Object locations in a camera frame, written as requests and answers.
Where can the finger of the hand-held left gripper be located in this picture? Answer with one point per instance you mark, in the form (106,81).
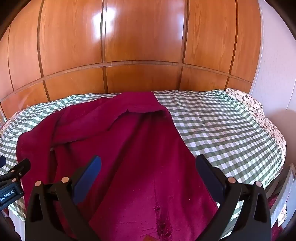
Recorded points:
(2,161)
(19,170)

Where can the grey frame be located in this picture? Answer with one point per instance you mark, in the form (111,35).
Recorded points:
(285,187)

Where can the dark red fleece garment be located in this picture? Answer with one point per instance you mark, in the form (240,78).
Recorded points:
(138,150)

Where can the green checked bed sheet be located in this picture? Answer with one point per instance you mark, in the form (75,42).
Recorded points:
(219,127)

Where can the dark red cloth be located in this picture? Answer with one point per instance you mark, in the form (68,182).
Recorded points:
(276,204)

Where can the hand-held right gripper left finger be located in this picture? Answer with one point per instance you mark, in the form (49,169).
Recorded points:
(89,176)

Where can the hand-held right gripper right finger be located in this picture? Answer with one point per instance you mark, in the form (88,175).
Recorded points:
(208,176)

